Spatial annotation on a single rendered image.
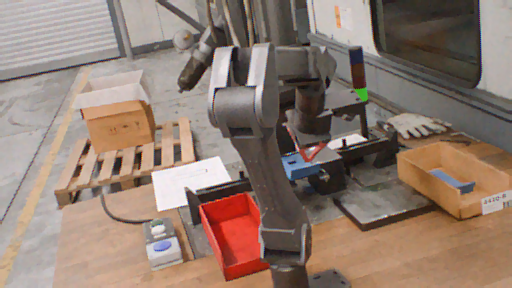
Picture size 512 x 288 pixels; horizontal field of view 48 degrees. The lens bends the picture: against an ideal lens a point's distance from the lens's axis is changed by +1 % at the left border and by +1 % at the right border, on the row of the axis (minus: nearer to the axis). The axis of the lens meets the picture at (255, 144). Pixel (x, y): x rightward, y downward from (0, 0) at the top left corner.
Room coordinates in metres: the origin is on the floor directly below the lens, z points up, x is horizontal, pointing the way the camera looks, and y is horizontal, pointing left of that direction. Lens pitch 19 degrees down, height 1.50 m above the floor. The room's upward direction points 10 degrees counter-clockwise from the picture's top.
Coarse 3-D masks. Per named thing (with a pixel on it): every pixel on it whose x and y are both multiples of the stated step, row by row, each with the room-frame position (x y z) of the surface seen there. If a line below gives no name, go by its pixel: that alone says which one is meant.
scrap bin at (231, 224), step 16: (208, 208) 1.20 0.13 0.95; (224, 208) 1.20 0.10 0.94; (240, 208) 1.21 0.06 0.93; (256, 208) 1.13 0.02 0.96; (208, 224) 1.09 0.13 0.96; (224, 224) 1.18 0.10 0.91; (240, 224) 1.17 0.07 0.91; (256, 224) 1.16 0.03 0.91; (224, 240) 1.11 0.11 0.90; (240, 240) 1.10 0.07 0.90; (256, 240) 1.08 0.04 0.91; (224, 256) 1.04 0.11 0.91; (240, 256) 1.03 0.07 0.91; (256, 256) 1.02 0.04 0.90; (224, 272) 0.95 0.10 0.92; (240, 272) 0.96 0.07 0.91; (256, 272) 0.97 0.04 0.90
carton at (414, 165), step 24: (432, 144) 1.28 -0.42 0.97; (408, 168) 1.21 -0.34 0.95; (432, 168) 1.28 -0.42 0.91; (456, 168) 1.22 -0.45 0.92; (480, 168) 1.13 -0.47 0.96; (432, 192) 1.11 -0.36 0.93; (456, 192) 1.02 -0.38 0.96; (480, 192) 1.12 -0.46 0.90; (504, 192) 1.04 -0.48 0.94; (456, 216) 1.03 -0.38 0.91
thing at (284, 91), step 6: (282, 84) 1.27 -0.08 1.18; (282, 90) 1.23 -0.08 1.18; (288, 90) 1.23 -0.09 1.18; (294, 90) 1.23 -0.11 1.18; (282, 96) 1.23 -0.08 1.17; (288, 96) 1.23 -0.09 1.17; (294, 96) 1.23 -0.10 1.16; (282, 102) 1.26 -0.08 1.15; (288, 102) 1.26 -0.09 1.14; (294, 102) 1.26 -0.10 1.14; (282, 108) 1.24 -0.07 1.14; (288, 108) 1.24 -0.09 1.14; (294, 108) 1.24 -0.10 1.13; (282, 114) 1.23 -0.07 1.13; (282, 120) 1.23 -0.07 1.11
